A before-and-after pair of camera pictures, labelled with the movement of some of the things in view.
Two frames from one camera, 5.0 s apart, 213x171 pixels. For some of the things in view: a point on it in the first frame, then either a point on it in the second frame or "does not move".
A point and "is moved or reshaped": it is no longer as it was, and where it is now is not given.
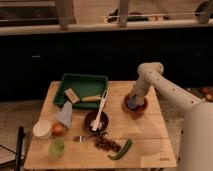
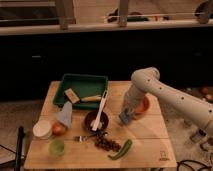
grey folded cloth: x=64 y=115 does not move
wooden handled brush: x=95 y=98 does not move
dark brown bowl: x=91 y=116 does not move
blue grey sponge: x=132 y=102 is moved or reshaped
